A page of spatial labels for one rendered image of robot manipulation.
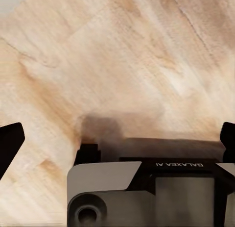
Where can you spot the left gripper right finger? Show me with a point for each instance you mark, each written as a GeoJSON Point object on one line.
{"type": "Point", "coordinates": [227, 137]}

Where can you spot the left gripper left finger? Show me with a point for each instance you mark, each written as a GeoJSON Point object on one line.
{"type": "Point", "coordinates": [11, 139]}

